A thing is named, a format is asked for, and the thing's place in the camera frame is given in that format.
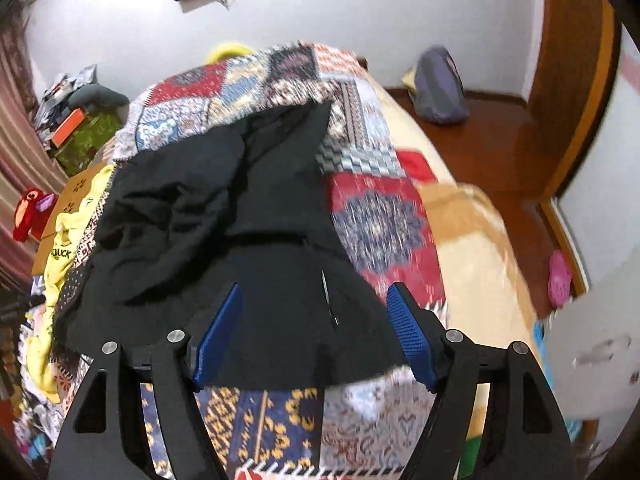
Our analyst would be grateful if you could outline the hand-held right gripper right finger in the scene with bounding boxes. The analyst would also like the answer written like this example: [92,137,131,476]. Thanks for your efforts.
[386,281,576,480]

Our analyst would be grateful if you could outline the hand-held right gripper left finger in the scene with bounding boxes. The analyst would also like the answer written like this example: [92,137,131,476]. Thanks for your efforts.
[47,282,246,480]

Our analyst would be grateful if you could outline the black zip hoodie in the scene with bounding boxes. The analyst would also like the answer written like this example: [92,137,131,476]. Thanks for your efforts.
[55,101,408,391]

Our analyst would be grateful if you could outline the bed with beige sheet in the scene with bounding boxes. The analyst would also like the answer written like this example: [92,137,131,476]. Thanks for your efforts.
[370,67,551,461]

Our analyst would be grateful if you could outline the patchwork patterned blanket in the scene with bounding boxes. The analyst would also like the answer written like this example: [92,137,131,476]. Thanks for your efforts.
[15,40,451,480]

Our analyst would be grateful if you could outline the pink slipper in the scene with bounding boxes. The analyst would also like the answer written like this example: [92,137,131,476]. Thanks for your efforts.
[548,250,572,306]

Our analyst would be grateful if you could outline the yellow printed garment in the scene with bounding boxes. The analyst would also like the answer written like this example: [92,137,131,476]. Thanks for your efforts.
[25,164,115,404]

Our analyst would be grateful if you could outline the brown cardboard with flower cutouts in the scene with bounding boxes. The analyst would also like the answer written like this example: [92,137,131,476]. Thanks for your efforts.
[32,165,113,277]

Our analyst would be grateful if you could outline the red plush toy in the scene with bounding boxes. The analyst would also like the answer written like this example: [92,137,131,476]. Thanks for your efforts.
[12,187,56,242]

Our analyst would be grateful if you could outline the green patterned cloth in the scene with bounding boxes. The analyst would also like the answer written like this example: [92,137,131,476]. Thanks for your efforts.
[55,110,126,176]

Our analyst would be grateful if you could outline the grey backpack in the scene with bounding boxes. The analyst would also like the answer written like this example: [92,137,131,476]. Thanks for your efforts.
[415,46,470,125]

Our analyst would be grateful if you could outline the orange box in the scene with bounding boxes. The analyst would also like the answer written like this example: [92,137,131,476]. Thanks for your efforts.
[50,108,86,149]

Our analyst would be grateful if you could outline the grey plush pillow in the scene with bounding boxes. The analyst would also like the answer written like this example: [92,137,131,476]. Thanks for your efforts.
[70,84,130,109]

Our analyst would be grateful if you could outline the red striped curtain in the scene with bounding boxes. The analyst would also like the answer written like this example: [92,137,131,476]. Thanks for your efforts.
[0,10,71,281]

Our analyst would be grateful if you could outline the yellow ring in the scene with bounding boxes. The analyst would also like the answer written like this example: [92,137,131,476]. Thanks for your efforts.
[207,42,254,65]

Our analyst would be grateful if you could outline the wooden door frame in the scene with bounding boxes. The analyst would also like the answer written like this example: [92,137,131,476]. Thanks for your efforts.
[525,0,617,297]

